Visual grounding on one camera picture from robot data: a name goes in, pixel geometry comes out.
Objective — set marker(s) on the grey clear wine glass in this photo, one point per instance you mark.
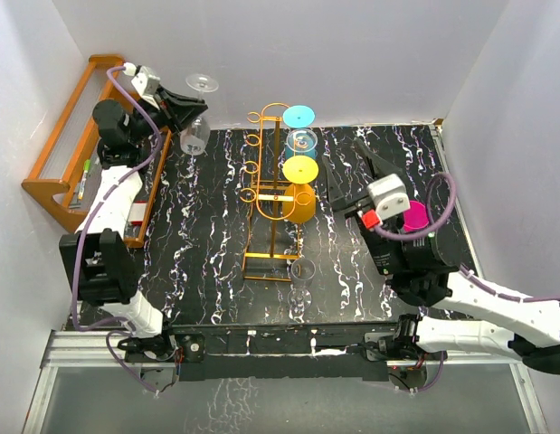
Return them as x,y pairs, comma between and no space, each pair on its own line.
194,139

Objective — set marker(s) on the green cap marker pen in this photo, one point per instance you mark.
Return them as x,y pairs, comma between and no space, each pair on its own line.
83,181

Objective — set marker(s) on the blue plastic wine glass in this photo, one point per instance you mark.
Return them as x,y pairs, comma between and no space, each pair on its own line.
299,116

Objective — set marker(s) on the aluminium frame rail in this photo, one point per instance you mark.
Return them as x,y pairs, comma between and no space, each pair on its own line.
81,389

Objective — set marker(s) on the gold wire glass rack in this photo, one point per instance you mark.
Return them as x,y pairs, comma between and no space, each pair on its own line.
265,195

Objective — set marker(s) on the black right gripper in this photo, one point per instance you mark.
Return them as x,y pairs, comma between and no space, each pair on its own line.
337,194

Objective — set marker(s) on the wooden stepped shelf rack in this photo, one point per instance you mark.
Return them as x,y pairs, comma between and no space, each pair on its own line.
54,179

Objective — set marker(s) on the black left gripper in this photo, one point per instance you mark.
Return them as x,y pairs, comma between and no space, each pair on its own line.
178,110

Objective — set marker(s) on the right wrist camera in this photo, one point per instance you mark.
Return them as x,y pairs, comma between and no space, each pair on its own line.
389,197

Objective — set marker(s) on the clear wine glass front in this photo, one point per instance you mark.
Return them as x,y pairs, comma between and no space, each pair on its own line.
302,272

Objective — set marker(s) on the magenta plastic wine glass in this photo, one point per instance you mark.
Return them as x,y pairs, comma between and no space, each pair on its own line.
416,217

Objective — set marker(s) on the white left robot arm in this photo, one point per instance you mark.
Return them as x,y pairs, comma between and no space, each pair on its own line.
100,271

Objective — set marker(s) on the red white small block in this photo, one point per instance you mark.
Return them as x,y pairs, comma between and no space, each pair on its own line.
137,214

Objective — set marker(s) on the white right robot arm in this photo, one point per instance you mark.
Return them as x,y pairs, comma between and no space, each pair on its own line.
500,320

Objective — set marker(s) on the clear flute glass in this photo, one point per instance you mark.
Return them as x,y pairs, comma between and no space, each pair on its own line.
301,140

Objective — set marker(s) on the orange plastic wine glass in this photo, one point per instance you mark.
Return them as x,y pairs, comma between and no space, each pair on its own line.
300,171

